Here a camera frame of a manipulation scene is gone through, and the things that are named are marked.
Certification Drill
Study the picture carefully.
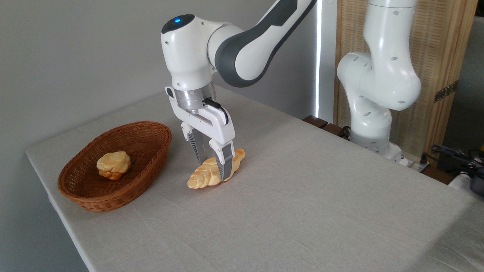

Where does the dark metal screen hinge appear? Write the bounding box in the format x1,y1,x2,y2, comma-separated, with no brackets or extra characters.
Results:
434,80,459,103

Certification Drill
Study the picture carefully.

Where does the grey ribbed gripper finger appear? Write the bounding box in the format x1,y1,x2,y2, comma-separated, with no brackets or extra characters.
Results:
209,140,235,182
181,122,214,165

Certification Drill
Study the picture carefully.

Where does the white power strip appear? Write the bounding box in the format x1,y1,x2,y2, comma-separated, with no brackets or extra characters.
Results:
400,156,431,173

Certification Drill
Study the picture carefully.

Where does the braided golden bread loaf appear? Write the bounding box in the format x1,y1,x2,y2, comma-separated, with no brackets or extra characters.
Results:
187,148,246,189

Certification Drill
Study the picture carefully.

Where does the black cable bundle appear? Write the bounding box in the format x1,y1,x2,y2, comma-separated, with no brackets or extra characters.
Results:
420,145,484,179

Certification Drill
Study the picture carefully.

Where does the brown wicker oval basket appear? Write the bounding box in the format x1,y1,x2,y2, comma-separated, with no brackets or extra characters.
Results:
57,121,172,212

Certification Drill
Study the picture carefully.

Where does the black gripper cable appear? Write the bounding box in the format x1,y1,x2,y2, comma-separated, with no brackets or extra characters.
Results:
203,97,230,125

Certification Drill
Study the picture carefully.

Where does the round golden bread roll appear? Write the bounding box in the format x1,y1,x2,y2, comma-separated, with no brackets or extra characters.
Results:
96,151,131,181

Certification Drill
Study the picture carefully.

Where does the dark brown wooden block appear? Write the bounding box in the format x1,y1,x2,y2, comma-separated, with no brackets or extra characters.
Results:
321,123,351,141
302,115,329,129

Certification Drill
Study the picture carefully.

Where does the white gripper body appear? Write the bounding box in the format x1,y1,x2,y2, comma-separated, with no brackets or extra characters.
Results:
165,86,236,146

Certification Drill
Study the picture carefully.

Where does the grey linen tablecloth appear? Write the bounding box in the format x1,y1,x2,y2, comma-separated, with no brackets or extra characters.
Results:
26,86,484,272

